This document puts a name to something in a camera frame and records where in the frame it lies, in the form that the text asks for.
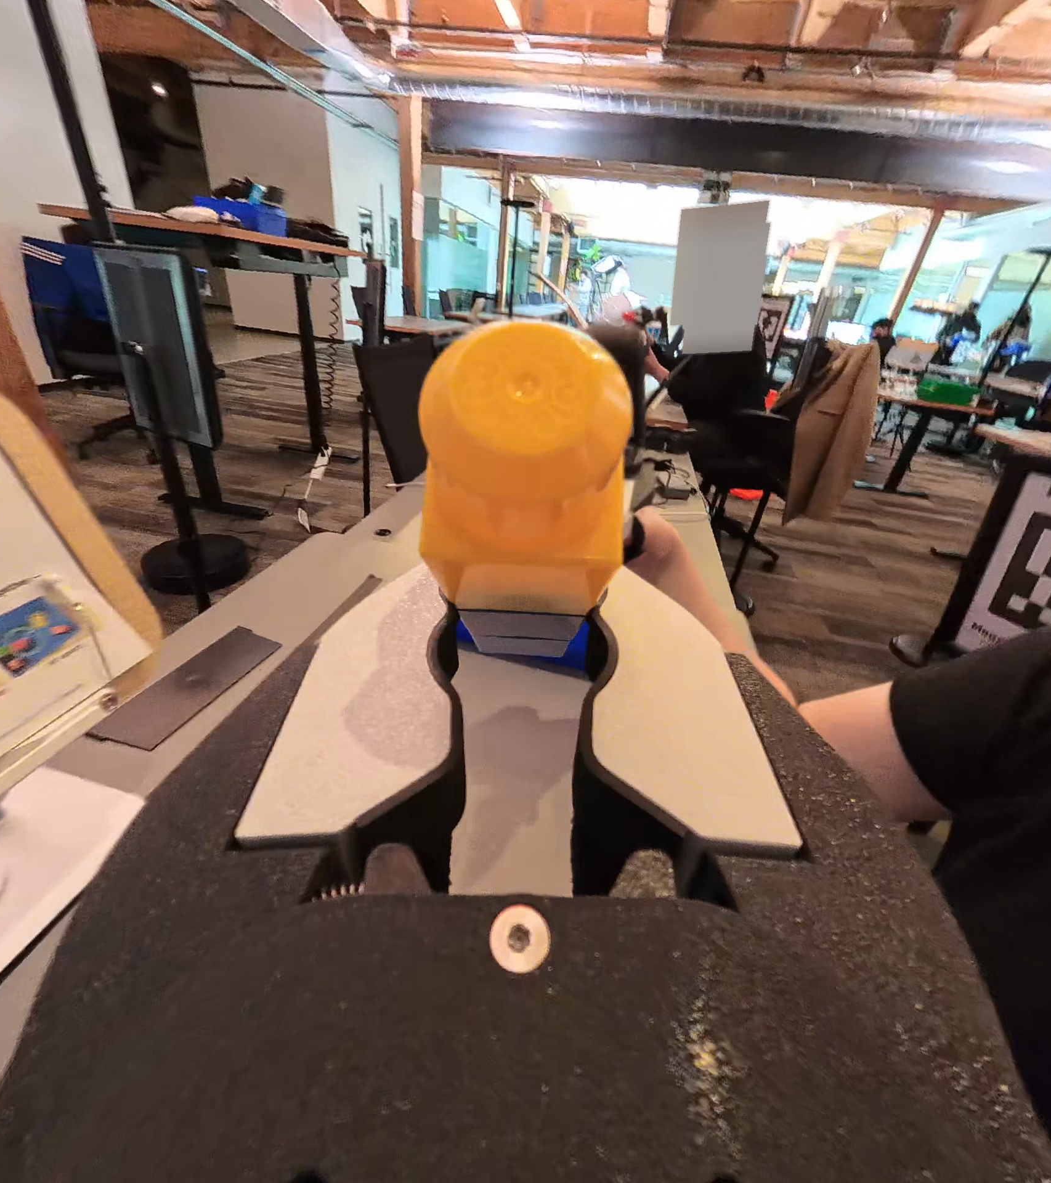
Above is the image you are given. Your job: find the black coiled cable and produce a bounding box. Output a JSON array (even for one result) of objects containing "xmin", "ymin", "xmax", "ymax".
[{"xmin": 316, "ymin": 277, "xmax": 349, "ymax": 417}]

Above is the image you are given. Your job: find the white power strip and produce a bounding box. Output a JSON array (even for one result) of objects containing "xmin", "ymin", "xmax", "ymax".
[{"xmin": 297, "ymin": 443, "xmax": 335, "ymax": 536}]

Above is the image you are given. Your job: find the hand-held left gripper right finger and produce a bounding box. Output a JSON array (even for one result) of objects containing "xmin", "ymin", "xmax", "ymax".
[{"xmin": 577, "ymin": 562, "xmax": 806, "ymax": 856}]

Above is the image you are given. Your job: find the blue storage box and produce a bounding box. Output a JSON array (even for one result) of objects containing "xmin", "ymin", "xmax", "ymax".
[{"xmin": 192, "ymin": 193, "xmax": 290, "ymax": 236}]

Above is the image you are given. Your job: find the white sign stand base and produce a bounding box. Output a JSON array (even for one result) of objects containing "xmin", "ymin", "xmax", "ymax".
[{"xmin": 0, "ymin": 766, "xmax": 147, "ymax": 1041}]

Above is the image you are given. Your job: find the dark framed floor sign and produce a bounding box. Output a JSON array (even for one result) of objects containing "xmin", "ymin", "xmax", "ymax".
[{"xmin": 26, "ymin": 0, "xmax": 252, "ymax": 597}]

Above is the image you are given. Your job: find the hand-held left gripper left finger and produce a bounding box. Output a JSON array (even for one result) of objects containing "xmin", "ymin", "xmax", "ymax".
[{"xmin": 232, "ymin": 565, "xmax": 466, "ymax": 854}]

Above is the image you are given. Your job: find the black flat plate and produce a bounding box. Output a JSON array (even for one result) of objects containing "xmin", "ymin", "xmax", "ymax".
[{"xmin": 89, "ymin": 626, "xmax": 284, "ymax": 751}]

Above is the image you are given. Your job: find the wooden standing desk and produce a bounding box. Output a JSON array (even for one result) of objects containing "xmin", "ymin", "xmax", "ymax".
[{"xmin": 37, "ymin": 203, "xmax": 370, "ymax": 518}]

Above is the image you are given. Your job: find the tan coat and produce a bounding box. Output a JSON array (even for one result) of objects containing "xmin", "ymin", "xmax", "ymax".
[{"xmin": 783, "ymin": 340, "xmax": 882, "ymax": 525}]

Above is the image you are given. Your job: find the black flat panel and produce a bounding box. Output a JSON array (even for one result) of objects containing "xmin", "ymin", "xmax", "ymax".
[{"xmin": 351, "ymin": 334, "xmax": 443, "ymax": 486}]

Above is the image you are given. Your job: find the person's right forearm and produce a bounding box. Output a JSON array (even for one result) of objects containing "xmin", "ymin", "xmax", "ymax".
[{"xmin": 691, "ymin": 554, "xmax": 953, "ymax": 825}]

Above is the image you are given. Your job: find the black floor lamp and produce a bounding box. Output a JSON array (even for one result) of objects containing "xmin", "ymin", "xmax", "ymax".
[{"xmin": 997, "ymin": 244, "xmax": 1051, "ymax": 389}]

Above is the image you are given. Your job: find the yellow toy block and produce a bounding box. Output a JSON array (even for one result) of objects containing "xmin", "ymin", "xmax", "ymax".
[{"xmin": 417, "ymin": 318, "xmax": 636, "ymax": 618}]

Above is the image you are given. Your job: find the blue striped jacket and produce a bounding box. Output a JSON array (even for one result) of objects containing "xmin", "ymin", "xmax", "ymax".
[{"xmin": 21, "ymin": 237, "xmax": 114, "ymax": 371}]

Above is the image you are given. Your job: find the wooden office desk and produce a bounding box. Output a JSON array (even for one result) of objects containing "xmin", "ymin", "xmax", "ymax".
[{"xmin": 876, "ymin": 391, "xmax": 998, "ymax": 495}]

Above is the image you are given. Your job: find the black office chair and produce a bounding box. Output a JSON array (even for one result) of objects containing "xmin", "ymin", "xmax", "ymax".
[{"xmin": 673, "ymin": 351, "xmax": 800, "ymax": 616}]

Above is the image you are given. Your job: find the person's right hand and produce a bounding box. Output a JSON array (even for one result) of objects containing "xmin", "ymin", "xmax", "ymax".
[{"xmin": 631, "ymin": 510, "xmax": 719, "ymax": 603}]

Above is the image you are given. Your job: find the silver ceiling air duct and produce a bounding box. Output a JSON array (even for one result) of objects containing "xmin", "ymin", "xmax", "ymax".
[{"xmin": 377, "ymin": 69, "xmax": 1051, "ymax": 159}]

